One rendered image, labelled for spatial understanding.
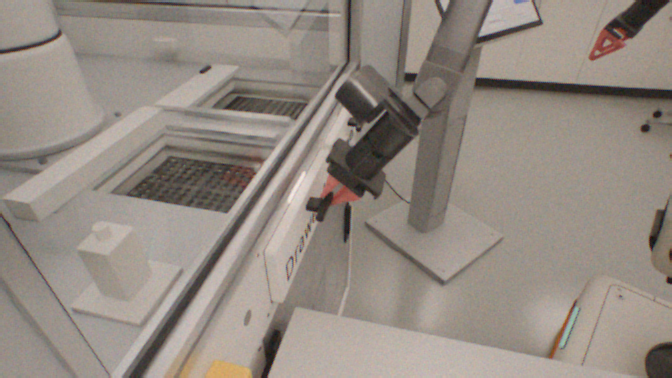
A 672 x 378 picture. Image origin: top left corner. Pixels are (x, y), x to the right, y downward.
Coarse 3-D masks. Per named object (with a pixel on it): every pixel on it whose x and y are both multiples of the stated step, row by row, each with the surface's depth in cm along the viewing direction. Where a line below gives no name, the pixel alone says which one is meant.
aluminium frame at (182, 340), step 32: (352, 0) 89; (352, 32) 93; (352, 64) 96; (320, 128) 72; (288, 160) 60; (288, 192) 59; (0, 224) 18; (256, 224) 48; (0, 256) 18; (224, 256) 44; (0, 288) 19; (32, 288) 20; (192, 288) 39; (224, 288) 42; (0, 320) 19; (32, 320) 21; (64, 320) 22; (192, 320) 37; (0, 352) 19; (32, 352) 21; (64, 352) 23; (160, 352) 34; (192, 352) 37
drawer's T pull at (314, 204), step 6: (330, 192) 66; (312, 198) 65; (318, 198) 65; (324, 198) 65; (330, 198) 65; (306, 204) 64; (312, 204) 64; (318, 204) 64; (324, 204) 64; (330, 204) 65; (306, 210) 64; (312, 210) 64; (318, 210) 63; (324, 210) 63; (318, 216) 62; (324, 216) 62
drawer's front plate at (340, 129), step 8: (344, 112) 88; (336, 120) 85; (344, 120) 85; (336, 128) 82; (344, 128) 86; (352, 128) 96; (328, 136) 79; (336, 136) 79; (344, 136) 88; (352, 136) 98; (328, 144) 78
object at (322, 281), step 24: (336, 192) 105; (336, 216) 110; (312, 240) 86; (336, 240) 116; (312, 264) 89; (336, 264) 123; (312, 288) 93; (336, 288) 130; (288, 312) 75; (336, 312) 138; (264, 336) 63; (264, 360) 65
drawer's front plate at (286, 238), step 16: (320, 160) 72; (320, 176) 71; (304, 192) 64; (320, 192) 73; (288, 208) 61; (304, 208) 64; (288, 224) 57; (304, 224) 65; (272, 240) 55; (288, 240) 58; (304, 240) 67; (272, 256) 53; (288, 256) 59; (272, 272) 55; (288, 272) 60; (272, 288) 57; (288, 288) 61
